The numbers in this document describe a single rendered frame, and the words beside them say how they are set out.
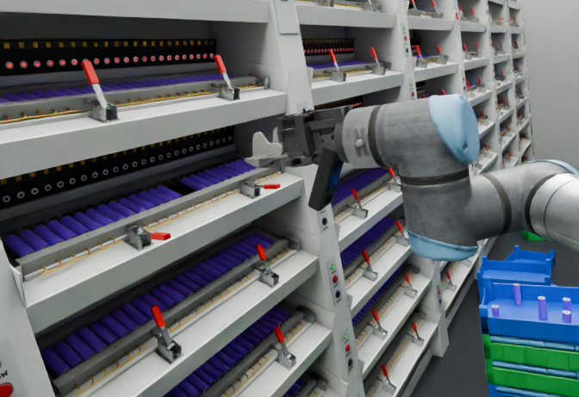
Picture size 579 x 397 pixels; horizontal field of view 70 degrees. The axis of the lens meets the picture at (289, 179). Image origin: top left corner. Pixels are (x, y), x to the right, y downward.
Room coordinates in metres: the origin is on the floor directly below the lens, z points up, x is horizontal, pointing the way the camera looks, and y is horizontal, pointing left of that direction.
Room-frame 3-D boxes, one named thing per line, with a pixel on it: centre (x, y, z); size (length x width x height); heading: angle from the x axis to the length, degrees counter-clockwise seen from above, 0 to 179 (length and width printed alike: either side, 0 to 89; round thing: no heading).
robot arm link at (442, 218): (0.55, -0.21, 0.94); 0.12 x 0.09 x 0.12; 96
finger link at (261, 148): (0.70, 0.04, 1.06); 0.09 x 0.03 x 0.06; 59
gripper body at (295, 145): (0.66, -0.06, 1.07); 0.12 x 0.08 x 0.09; 51
